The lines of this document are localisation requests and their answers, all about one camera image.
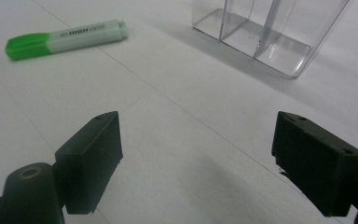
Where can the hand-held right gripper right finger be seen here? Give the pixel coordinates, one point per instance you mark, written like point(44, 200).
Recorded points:
point(317, 161)

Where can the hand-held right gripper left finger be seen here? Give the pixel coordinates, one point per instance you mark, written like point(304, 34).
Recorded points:
point(88, 161)

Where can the green highlighter pen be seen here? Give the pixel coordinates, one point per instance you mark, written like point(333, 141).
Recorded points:
point(65, 38)

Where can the clear plastic pen holder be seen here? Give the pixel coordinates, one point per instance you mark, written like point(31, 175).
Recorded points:
point(268, 34)

